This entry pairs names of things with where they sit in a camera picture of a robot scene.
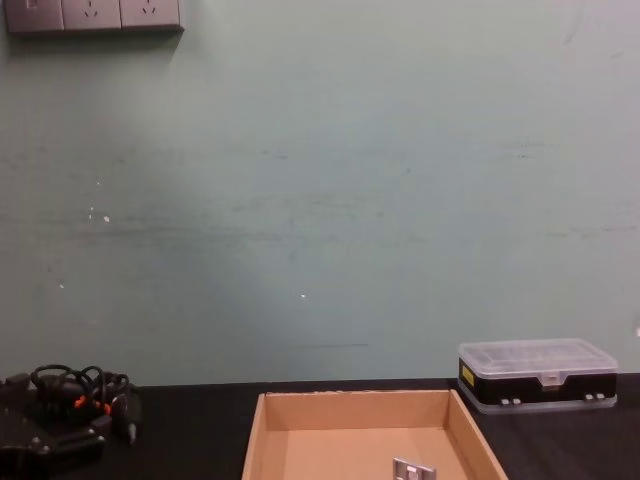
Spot grey wall socket plate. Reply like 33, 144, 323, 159
119, 0, 185, 30
61, 0, 123, 31

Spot black table cloth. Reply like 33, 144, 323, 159
0, 375, 640, 480

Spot black corded tool orange parts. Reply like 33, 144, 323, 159
27, 363, 144, 448

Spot shallow brown cardboard tray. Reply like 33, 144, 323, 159
240, 388, 510, 480

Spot small silver metal piece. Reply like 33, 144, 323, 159
391, 456, 439, 480

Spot clear plastic case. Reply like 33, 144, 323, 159
456, 338, 619, 416

